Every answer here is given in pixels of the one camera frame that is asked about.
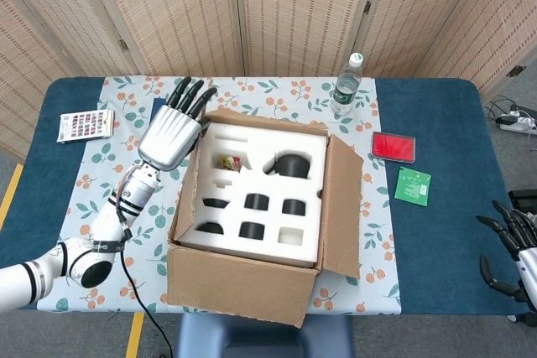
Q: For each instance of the black teapot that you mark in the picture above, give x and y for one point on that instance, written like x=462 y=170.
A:
x=291 y=165

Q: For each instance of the red snack packet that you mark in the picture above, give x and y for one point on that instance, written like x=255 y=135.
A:
x=229 y=162

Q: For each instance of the red-topped cardboard box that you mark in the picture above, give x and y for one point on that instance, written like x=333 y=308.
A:
x=239 y=286

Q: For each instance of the white foam insert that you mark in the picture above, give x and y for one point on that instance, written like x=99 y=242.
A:
x=251 y=140

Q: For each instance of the black box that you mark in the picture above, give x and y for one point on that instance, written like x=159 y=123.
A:
x=522 y=198

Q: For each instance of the black round cup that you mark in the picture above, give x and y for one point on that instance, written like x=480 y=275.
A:
x=251 y=231
x=216 y=203
x=293 y=207
x=210 y=229
x=257 y=202

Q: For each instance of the white power strip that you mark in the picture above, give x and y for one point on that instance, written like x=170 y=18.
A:
x=518 y=123

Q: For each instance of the floral fruit-print tablecloth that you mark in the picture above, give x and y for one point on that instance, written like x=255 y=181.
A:
x=377 y=240

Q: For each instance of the dark blue rectangular box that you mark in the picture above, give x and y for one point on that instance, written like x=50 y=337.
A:
x=158 y=108

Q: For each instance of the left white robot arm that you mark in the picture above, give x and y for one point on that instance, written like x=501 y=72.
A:
x=134 y=194

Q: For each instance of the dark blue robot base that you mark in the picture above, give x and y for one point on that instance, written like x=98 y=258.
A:
x=251 y=341

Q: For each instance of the red ink pad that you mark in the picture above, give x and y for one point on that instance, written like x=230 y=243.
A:
x=393 y=147

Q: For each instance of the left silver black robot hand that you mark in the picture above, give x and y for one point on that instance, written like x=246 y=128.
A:
x=168 y=136

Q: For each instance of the clear plastic water bottle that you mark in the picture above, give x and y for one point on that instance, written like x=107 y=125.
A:
x=345 y=89

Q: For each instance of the green sachet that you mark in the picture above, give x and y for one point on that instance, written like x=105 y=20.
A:
x=413 y=187

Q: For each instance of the woven bamboo folding screen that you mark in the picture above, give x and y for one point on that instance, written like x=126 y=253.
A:
x=189 y=10

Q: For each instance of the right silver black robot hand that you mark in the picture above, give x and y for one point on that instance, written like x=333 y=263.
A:
x=529 y=266

